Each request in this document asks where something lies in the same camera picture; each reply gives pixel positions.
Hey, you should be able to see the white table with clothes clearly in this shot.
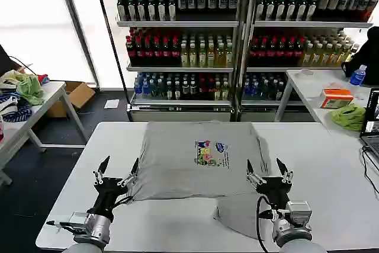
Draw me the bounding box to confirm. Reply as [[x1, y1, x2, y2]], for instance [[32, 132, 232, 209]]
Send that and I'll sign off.
[[0, 80, 87, 186]]

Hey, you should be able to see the brown cardboard box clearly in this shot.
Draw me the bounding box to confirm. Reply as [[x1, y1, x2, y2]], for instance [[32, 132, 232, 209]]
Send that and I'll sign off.
[[46, 81, 96, 118]]

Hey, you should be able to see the black laptop cable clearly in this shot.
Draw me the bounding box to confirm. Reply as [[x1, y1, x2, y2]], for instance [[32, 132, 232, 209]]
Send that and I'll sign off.
[[361, 145, 379, 201]]

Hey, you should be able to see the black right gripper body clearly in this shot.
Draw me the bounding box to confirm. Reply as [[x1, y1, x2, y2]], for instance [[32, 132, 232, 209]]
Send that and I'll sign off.
[[256, 177, 293, 210]]

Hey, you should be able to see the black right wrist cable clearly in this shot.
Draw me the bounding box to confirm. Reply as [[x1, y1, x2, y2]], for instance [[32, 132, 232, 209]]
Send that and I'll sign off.
[[255, 195, 275, 250]]

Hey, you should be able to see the shelf of bottled drinks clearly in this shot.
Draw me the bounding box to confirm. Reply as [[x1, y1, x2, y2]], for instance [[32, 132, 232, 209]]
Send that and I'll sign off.
[[236, 0, 377, 122], [106, 0, 246, 122]]

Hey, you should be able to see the light green garment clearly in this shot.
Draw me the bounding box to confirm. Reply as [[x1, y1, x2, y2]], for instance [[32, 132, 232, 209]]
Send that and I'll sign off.
[[15, 72, 45, 106]]

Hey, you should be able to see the grey printed t-shirt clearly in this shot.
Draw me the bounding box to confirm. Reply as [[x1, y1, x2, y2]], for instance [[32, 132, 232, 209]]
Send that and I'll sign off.
[[127, 120, 272, 241]]

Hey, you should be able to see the blue and white striped garment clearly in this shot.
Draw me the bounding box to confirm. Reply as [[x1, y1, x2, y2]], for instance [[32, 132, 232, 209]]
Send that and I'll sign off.
[[0, 92, 33, 124]]

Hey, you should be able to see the orange and white box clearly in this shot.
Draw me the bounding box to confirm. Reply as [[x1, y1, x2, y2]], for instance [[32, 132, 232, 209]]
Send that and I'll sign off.
[[319, 88, 355, 109]]

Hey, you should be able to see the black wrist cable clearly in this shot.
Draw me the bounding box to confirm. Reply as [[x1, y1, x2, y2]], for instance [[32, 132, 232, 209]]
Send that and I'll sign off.
[[255, 195, 275, 250], [113, 194, 134, 207]]

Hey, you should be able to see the blue water bottle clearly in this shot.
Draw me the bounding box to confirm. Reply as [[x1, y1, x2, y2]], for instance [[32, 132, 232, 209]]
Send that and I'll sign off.
[[349, 64, 368, 87]]

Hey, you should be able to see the white paper sheet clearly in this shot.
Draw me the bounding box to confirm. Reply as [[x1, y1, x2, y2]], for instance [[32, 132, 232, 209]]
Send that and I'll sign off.
[[103, 98, 120, 110]]

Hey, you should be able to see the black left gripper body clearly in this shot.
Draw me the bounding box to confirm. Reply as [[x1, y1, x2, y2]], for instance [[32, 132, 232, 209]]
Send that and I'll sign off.
[[88, 177, 129, 217]]

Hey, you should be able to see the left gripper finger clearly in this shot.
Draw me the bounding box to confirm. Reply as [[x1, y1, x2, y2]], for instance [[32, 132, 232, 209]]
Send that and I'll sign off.
[[92, 155, 111, 187], [117, 157, 139, 188]]

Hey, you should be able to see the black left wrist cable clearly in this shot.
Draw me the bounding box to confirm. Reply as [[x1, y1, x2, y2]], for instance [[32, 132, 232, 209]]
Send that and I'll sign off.
[[113, 194, 134, 207]]

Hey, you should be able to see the thin black pole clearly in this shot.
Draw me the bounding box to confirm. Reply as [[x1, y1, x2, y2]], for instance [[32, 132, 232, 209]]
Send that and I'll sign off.
[[92, 0, 130, 114]]

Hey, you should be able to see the white side table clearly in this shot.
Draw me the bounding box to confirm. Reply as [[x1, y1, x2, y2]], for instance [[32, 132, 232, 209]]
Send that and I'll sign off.
[[274, 69, 379, 147]]

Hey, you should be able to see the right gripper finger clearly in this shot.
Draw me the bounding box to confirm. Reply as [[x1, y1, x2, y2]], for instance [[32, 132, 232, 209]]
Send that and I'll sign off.
[[275, 158, 294, 184], [246, 159, 266, 190]]

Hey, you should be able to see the black laptop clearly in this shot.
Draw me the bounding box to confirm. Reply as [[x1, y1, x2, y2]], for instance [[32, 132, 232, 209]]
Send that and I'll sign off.
[[359, 88, 379, 159]]

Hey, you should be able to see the grey metal pole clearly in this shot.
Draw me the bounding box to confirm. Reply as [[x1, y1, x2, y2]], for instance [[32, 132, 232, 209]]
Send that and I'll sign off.
[[54, 0, 101, 88]]

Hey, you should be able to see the green cloth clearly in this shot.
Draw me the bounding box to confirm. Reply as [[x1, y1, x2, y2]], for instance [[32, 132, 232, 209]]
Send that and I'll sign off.
[[329, 104, 367, 132]]

